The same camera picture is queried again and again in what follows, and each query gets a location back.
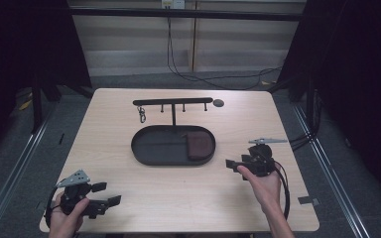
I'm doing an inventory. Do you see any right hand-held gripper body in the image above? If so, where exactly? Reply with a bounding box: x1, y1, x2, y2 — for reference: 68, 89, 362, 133
240, 137, 289, 179

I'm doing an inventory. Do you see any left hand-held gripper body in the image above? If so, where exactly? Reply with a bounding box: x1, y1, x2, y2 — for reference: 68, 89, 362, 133
55, 169, 109, 220

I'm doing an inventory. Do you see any brown zipper pouch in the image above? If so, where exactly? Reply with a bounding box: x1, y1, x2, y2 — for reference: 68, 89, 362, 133
186, 130, 215, 163

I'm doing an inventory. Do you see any black tray with hook rack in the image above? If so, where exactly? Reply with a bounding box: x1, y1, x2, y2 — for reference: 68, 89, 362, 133
130, 96, 217, 167

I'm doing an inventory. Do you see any silver carabiner key ring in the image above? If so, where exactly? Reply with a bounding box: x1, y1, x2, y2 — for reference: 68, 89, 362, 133
137, 105, 147, 125

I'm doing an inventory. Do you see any person's left hand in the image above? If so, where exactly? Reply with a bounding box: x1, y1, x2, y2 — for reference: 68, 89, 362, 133
48, 191, 90, 238

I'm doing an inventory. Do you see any person's right hand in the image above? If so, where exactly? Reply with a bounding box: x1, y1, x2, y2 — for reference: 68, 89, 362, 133
236, 164, 283, 210

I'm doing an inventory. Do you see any grey tape piece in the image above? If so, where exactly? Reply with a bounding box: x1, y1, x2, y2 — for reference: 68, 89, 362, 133
297, 195, 321, 206

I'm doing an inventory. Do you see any yellow tape strip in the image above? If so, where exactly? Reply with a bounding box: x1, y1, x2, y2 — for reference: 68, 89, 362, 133
18, 98, 34, 112

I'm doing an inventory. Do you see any dark curtain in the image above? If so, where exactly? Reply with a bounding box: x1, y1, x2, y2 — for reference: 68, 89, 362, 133
276, 0, 381, 207
0, 0, 93, 163

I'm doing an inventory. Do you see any black horizontal metal bar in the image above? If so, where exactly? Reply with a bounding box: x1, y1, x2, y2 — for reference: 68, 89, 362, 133
68, 7, 305, 23

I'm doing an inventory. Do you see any left hand-held gripper cable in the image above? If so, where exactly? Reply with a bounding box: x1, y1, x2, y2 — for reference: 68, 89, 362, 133
44, 185, 64, 230

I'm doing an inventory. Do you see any hand-held gripper cable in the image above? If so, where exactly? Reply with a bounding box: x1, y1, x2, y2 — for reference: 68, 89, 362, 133
272, 160, 292, 221
44, 185, 64, 230

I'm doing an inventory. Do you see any bundle of black floor cables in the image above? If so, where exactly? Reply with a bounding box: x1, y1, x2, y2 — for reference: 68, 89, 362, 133
289, 131, 316, 152

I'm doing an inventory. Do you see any right hand-held gripper cable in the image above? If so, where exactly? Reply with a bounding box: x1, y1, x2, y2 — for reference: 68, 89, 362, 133
272, 160, 292, 221

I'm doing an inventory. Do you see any metal floor rail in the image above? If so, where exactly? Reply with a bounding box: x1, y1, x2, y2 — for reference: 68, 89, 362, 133
0, 107, 60, 238
292, 104, 372, 238

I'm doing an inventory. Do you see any long black wall cable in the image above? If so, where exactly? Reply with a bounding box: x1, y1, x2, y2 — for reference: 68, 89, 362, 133
166, 15, 284, 91

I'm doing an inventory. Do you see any white wall socket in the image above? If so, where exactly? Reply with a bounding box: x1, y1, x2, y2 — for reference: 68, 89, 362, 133
160, 0, 187, 10

